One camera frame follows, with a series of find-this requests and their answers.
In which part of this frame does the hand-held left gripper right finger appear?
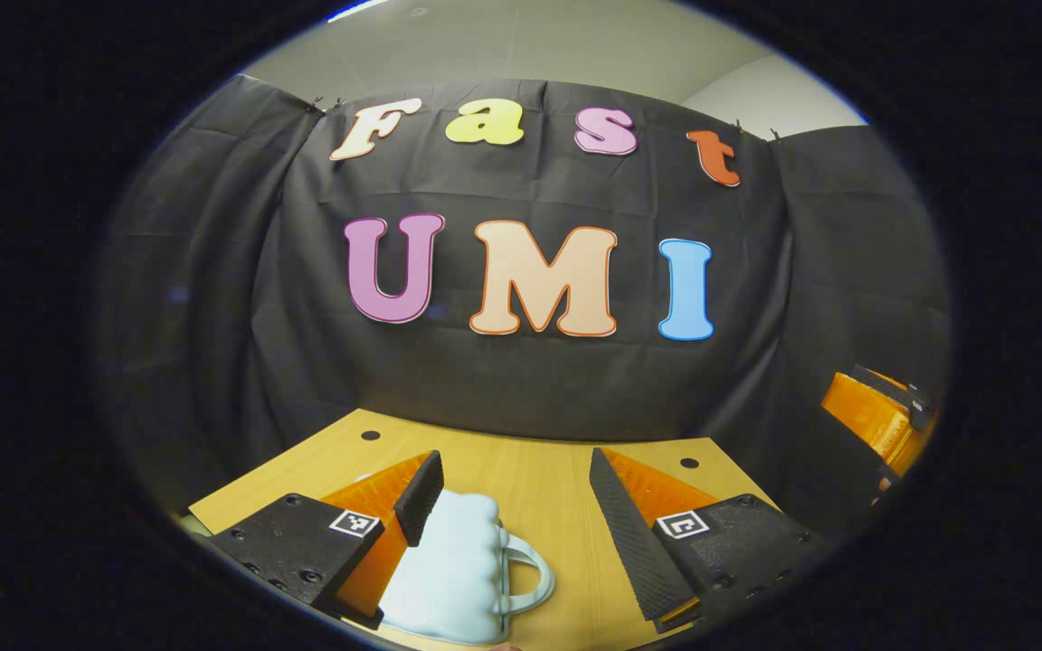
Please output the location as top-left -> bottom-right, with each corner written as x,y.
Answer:
587,447 -> 827,635

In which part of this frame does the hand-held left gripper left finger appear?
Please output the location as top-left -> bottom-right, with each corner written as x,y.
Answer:
207,449 -> 446,627

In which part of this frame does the ceiling light panel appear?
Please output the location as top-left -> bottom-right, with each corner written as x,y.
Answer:
327,0 -> 393,24

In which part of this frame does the black backdrop cloth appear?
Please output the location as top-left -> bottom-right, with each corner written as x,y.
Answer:
96,74 -> 952,543

